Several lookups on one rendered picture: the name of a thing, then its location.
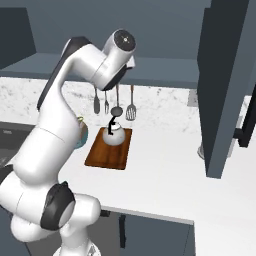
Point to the grey hanging ladle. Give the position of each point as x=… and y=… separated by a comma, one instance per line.
x=116, y=110

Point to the grey wall outlet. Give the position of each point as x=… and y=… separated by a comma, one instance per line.
x=193, y=98

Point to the dark grey tall cabinet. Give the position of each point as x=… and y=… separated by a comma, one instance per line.
x=15, y=36

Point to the grey round object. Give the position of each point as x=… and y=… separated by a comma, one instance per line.
x=201, y=152

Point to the grey hanging fork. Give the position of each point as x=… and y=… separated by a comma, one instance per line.
x=106, y=105

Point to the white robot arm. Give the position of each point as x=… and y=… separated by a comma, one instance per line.
x=50, y=140

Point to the brown wooden tray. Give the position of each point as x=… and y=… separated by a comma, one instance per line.
x=111, y=156

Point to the dark grey base cabinet door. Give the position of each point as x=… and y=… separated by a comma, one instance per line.
x=156, y=236

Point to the dark grey wall cabinets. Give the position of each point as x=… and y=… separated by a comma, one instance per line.
x=166, y=70

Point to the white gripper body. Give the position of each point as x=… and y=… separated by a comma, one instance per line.
x=131, y=62

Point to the teal bowl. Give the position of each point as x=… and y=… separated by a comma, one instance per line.
x=82, y=138

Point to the grey slotted hanging spatula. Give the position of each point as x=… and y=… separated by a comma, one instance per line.
x=131, y=112

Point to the dark grey hanging spoon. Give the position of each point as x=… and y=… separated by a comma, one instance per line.
x=96, y=105

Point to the dark grey sink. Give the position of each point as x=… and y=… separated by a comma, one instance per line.
x=11, y=140

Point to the dark grey open cabinet door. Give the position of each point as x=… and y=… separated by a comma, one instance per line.
x=220, y=86

